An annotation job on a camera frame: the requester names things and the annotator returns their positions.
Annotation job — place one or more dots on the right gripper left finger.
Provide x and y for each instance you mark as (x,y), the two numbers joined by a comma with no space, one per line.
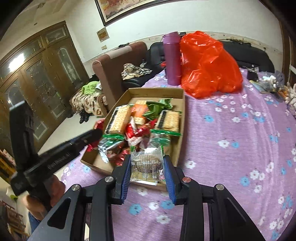
(67,219)

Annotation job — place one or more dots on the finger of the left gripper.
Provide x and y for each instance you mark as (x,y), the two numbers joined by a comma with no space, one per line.
(70,149)

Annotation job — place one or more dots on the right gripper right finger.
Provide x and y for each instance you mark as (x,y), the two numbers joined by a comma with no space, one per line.
(227,219)

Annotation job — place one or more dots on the silver foil snack pack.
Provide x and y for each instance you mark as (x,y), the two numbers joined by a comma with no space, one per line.
(110,148)

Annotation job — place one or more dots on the red nut snack bag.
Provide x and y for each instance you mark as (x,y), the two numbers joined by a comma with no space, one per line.
(119,159)

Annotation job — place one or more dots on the green cracker pack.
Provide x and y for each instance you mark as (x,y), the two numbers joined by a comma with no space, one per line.
(119,120)
(167,123)

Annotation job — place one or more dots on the clear green wrapper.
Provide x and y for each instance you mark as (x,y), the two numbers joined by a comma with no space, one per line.
(147,164)

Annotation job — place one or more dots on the orange cracker pack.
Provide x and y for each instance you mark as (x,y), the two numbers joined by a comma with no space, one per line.
(138,111)

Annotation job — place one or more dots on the white red snack packet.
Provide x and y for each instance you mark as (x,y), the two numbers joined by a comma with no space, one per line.
(134,135)

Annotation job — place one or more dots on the person left hand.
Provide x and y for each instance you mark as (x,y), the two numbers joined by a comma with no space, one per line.
(36,208)

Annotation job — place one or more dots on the green cloth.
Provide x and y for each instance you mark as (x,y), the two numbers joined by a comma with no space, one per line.
(91,88)

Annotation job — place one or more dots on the wooden glass door cabinet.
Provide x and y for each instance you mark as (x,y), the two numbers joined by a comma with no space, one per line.
(44,70)

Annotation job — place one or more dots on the brown armchair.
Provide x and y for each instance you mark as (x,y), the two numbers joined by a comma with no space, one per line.
(109,66)

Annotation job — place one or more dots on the green packet in tray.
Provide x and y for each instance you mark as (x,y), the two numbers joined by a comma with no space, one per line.
(154,108)

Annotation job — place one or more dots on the patterned cloth on chair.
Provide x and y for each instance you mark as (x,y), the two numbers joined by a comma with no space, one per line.
(131,71)

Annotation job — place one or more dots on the white gloves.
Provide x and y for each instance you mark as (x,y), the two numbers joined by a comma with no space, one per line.
(287,94)

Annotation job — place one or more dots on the booklet on table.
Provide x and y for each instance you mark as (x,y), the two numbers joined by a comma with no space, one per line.
(262,86)

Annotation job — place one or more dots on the small black box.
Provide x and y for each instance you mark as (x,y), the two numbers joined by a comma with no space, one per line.
(252,73)

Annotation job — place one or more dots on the red plastic bag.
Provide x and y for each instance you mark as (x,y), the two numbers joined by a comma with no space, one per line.
(207,67)

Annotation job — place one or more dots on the grey phone stand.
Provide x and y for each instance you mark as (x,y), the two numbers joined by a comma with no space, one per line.
(279,81)

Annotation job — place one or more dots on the framed horse painting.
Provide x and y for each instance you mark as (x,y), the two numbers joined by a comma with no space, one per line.
(113,10)

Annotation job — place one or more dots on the purple thermos bottle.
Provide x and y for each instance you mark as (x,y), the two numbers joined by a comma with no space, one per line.
(171,46)

